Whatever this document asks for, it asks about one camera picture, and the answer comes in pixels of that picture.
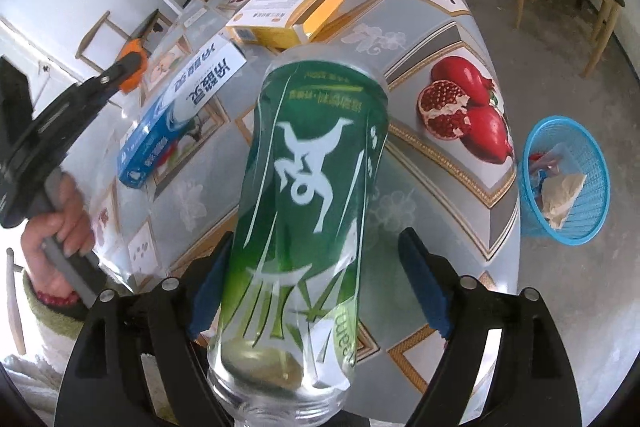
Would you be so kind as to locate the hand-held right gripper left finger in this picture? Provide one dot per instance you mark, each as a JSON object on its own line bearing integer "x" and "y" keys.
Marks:
{"x": 210, "y": 292}

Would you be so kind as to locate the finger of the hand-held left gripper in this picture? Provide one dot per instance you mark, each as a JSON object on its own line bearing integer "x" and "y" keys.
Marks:
{"x": 112, "y": 74}
{"x": 146, "y": 26}

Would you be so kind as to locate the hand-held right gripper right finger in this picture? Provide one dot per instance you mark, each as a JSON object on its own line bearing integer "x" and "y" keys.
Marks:
{"x": 425, "y": 282}

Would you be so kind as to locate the orange wrapper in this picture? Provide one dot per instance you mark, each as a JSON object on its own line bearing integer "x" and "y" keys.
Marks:
{"x": 132, "y": 67}

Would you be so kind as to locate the blue cardboard box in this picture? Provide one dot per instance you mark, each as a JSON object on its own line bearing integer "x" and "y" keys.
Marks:
{"x": 190, "y": 102}

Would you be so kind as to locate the blue plastic wrapper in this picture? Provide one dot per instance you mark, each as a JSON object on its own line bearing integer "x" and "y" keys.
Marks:
{"x": 537, "y": 187}

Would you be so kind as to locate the green plastic bottle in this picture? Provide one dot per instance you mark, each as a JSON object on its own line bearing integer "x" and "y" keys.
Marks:
{"x": 310, "y": 167}

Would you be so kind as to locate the beige tissue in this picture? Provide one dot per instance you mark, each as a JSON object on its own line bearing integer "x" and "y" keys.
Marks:
{"x": 562, "y": 197}

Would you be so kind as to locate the blue plastic basket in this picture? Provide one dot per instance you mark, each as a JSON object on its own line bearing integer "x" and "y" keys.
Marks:
{"x": 590, "y": 187}

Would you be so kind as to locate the person's left forearm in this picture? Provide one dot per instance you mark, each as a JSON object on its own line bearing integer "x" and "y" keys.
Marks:
{"x": 60, "y": 332}

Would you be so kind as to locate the person's left hand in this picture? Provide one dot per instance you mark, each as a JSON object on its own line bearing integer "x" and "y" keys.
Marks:
{"x": 75, "y": 217}

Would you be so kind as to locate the wooden chair with straight back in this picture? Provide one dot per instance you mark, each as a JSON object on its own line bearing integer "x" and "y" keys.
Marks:
{"x": 93, "y": 34}

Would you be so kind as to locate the white door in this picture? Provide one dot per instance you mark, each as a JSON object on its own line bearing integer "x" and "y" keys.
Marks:
{"x": 30, "y": 52}

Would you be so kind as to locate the yellow cardboard box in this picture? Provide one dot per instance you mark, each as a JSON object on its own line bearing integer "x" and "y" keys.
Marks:
{"x": 280, "y": 7}

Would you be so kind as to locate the wooden stick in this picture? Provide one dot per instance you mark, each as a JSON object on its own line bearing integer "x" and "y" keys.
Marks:
{"x": 15, "y": 307}

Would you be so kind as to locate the green white fluffy garment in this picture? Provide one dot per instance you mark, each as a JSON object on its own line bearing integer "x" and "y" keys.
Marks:
{"x": 30, "y": 382}

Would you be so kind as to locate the fruit print tablecloth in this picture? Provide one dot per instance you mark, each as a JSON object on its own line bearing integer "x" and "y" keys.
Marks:
{"x": 350, "y": 72}

